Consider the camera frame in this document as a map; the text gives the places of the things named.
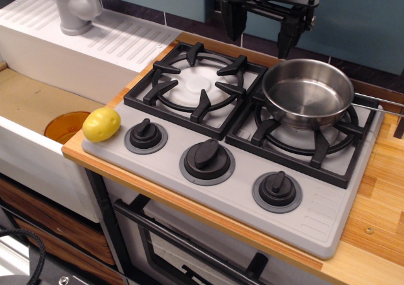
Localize grey toy stove top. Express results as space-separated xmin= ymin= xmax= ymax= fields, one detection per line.
xmin=82 ymin=42 xmax=383 ymax=259

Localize wooden drawer fronts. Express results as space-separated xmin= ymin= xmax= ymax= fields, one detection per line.
xmin=1 ymin=175 xmax=125 ymax=284

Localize white toy sink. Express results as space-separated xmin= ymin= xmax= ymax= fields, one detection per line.
xmin=1 ymin=0 xmax=180 ymax=223

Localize black burner grate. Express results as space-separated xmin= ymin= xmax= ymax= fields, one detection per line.
xmin=225 ymin=87 xmax=378 ymax=189
xmin=124 ymin=42 xmax=267 ymax=140

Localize black stove knob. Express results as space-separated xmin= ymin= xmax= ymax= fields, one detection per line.
xmin=124 ymin=118 xmax=168 ymax=155
xmin=252 ymin=171 xmax=303 ymax=214
xmin=179 ymin=139 xmax=235 ymax=186

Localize brass screw in countertop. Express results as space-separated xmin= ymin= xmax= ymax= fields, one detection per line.
xmin=365 ymin=227 xmax=374 ymax=235

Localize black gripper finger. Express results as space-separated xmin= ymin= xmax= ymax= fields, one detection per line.
xmin=220 ymin=0 xmax=247 ymax=42
xmin=278 ymin=15 xmax=304 ymax=58

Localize black right burner grate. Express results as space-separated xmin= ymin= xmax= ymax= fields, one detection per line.
xmin=225 ymin=87 xmax=378 ymax=189

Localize black right stove knob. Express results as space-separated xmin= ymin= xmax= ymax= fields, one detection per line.
xmin=252 ymin=171 xmax=303 ymax=214

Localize black left stove knob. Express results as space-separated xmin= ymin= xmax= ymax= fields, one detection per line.
xmin=124 ymin=118 xmax=168 ymax=155

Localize stainless steel pan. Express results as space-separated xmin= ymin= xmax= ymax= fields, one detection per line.
xmin=261 ymin=59 xmax=403 ymax=131

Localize oven door with black handle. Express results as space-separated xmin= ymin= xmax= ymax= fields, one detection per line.
xmin=104 ymin=179 xmax=326 ymax=284

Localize black left burner grate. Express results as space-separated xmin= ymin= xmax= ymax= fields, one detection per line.
xmin=124 ymin=42 xmax=267 ymax=140

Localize yellow toy potato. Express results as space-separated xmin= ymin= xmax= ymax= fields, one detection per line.
xmin=82 ymin=107 xmax=121 ymax=143

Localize black cable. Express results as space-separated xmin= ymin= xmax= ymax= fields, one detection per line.
xmin=0 ymin=228 xmax=48 ymax=285

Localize grey toy faucet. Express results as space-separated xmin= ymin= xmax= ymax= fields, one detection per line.
xmin=56 ymin=0 xmax=102 ymax=36

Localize black middle stove knob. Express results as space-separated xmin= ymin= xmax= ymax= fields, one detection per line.
xmin=179 ymin=139 xmax=235 ymax=186

